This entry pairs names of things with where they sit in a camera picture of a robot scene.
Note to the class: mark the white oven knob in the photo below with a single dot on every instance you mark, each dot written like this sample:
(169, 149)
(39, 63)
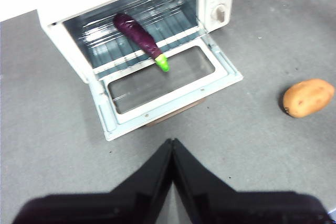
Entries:
(220, 13)

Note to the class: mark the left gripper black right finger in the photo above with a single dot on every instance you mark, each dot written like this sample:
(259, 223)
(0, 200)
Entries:
(236, 208)

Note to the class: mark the white Toshiba toaster oven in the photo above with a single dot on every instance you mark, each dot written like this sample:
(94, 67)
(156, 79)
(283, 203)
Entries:
(63, 43)

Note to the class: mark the purple eggplant with green stem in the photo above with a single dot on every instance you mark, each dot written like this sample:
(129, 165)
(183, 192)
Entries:
(136, 35)

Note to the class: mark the brown potato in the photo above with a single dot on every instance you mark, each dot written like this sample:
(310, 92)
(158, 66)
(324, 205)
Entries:
(307, 98)

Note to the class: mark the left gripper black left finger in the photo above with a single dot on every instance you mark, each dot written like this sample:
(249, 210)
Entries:
(118, 205)

